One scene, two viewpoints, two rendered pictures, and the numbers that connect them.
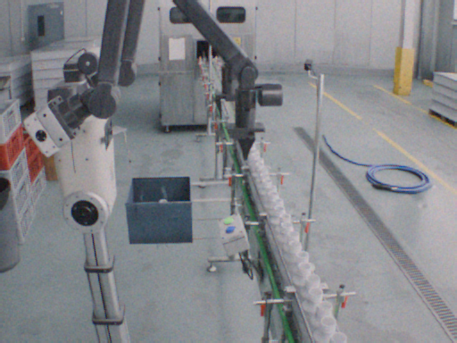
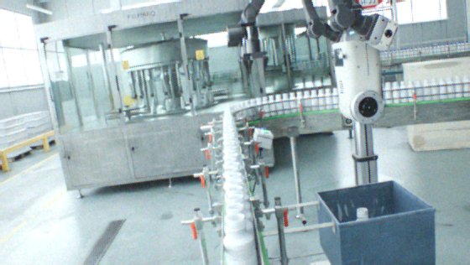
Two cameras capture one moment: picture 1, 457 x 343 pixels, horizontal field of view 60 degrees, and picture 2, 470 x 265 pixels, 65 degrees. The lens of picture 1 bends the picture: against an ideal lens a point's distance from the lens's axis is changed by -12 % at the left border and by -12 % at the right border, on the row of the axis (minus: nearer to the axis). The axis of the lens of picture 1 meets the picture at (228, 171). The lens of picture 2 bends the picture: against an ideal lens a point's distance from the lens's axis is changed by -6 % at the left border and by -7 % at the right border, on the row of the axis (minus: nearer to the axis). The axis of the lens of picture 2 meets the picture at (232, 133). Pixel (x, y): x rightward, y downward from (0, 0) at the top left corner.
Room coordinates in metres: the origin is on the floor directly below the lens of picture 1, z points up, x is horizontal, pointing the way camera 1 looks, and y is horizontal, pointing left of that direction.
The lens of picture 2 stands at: (3.23, 0.03, 1.45)
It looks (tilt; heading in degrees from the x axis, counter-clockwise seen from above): 10 degrees down; 186
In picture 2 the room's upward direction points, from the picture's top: 8 degrees counter-clockwise
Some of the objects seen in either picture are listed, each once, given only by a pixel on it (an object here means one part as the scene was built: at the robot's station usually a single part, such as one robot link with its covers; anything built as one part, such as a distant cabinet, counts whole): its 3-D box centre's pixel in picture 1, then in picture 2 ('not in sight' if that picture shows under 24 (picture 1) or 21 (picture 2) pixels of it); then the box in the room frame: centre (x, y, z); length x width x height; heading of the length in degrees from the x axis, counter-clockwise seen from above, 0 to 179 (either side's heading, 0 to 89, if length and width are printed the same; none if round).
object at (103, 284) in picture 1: (106, 301); (367, 192); (1.34, 0.48, 0.74); 0.11 x 0.11 x 0.40; 6
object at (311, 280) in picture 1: (309, 302); not in sight; (0.93, -0.22, 1.08); 0.06 x 0.06 x 0.17
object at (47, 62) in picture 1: (65, 76); not in sight; (7.91, 3.10, 0.59); 1.24 x 1.03 x 1.17; 8
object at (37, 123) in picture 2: not in sight; (26, 132); (-6.82, -6.94, 0.50); 1.23 x 1.05 x 1.00; 96
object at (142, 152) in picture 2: not in sight; (169, 92); (-2.86, -1.50, 1.18); 2.88 x 2.73 x 2.35; 96
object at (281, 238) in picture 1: (285, 246); not in sight; (1.23, -0.18, 1.08); 0.06 x 0.06 x 0.17
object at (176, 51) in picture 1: (177, 47); not in sight; (6.02, 0.71, 1.22); 0.23 x 0.03 x 0.32; 96
